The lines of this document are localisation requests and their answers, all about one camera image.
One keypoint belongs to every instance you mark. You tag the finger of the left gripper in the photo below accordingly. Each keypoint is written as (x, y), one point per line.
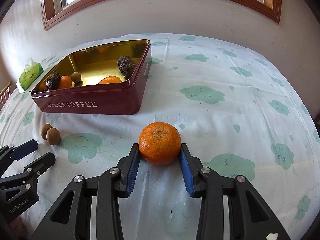
(10, 154)
(30, 174)

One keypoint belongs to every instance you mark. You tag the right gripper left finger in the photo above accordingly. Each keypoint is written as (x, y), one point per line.
(70, 215)

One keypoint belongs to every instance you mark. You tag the dark water chestnut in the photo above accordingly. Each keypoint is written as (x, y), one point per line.
(53, 81)
(126, 66)

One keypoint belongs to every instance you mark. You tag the small orange mandarin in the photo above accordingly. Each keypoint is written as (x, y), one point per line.
(65, 82)

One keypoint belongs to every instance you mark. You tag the brown longan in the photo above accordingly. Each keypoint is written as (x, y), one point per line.
(53, 136)
(44, 130)
(76, 77)

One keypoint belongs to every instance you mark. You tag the large orange mandarin back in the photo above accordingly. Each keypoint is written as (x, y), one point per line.
(159, 143)

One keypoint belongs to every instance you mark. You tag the orange mandarin front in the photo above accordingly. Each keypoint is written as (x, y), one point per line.
(110, 79)

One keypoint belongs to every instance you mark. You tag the red cherry tomato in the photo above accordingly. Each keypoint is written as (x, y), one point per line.
(42, 87)

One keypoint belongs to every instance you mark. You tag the left hand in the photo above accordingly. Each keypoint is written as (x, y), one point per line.
(18, 228)

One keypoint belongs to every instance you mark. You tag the wooden chair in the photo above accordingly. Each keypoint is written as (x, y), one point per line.
(5, 94)

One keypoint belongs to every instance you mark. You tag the green tissue pack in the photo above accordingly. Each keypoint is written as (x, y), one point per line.
(32, 70)

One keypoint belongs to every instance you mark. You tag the white cloud-print tablecloth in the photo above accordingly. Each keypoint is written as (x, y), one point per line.
(232, 107)

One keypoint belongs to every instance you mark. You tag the red toffee tin box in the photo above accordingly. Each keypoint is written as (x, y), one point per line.
(94, 64)

